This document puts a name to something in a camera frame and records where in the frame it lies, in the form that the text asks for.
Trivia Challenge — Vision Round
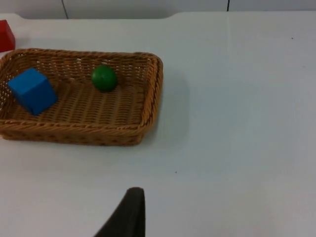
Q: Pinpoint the blue cube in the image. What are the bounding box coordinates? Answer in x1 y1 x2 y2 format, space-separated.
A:
7 67 58 116

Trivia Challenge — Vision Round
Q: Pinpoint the red cube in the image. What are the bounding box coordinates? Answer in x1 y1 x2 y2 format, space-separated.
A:
0 19 16 53

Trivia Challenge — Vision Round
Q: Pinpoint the pale brown wicker basket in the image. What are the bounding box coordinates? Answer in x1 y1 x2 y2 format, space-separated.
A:
0 48 164 147

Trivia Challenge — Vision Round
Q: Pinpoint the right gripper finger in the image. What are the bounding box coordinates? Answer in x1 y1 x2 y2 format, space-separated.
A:
93 187 146 237

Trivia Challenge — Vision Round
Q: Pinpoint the green ball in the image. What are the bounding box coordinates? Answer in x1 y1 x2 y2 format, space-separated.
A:
91 64 118 92

